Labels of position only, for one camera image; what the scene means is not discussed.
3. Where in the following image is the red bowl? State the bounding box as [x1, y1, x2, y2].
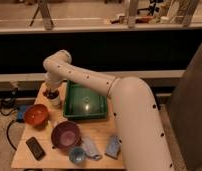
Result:
[24, 104, 49, 127]

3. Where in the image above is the green plastic bin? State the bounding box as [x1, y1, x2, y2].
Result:
[63, 81, 108, 120]

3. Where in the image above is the purple bowl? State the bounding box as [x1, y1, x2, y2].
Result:
[51, 121, 81, 150]

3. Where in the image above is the small blue cup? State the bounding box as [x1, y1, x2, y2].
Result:
[69, 147, 86, 164]

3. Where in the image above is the black cable on floor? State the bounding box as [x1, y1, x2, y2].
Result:
[6, 119, 18, 152]

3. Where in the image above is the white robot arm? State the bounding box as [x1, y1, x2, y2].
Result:
[43, 50, 175, 171]

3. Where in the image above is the black remote control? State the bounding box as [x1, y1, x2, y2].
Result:
[26, 137, 45, 160]

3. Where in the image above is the blue box on floor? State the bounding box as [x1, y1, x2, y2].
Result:
[16, 105, 28, 122]

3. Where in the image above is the blue sponge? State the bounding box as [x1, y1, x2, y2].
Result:
[105, 135, 120, 160]

